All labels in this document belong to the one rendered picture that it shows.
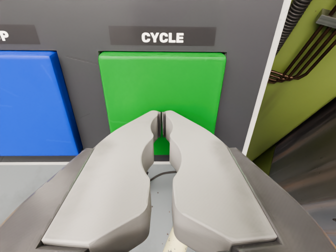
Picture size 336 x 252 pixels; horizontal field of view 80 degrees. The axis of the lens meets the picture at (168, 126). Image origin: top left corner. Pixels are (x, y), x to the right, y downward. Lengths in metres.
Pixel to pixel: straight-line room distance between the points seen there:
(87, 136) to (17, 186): 1.23
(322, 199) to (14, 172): 1.36
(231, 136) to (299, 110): 0.42
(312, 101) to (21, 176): 1.34
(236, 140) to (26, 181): 1.27
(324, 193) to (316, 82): 0.21
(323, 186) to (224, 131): 0.37
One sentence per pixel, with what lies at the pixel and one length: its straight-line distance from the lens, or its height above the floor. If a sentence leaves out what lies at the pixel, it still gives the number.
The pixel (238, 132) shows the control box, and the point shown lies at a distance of 0.16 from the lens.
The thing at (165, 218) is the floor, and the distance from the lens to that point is 1.13.
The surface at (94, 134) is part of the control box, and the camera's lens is 0.16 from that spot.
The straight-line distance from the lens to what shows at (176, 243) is 0.49.
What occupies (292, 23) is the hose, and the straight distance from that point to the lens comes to 0.40.
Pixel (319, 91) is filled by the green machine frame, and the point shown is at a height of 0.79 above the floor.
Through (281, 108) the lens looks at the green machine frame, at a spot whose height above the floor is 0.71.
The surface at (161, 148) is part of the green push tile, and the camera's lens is 0.15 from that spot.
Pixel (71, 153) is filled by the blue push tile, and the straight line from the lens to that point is 0.17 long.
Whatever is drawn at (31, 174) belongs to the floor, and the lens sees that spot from 1.37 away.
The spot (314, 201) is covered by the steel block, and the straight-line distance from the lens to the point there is 0.51.
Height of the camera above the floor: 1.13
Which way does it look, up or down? 63 degrees down
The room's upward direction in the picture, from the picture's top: 3 degrees clockwise
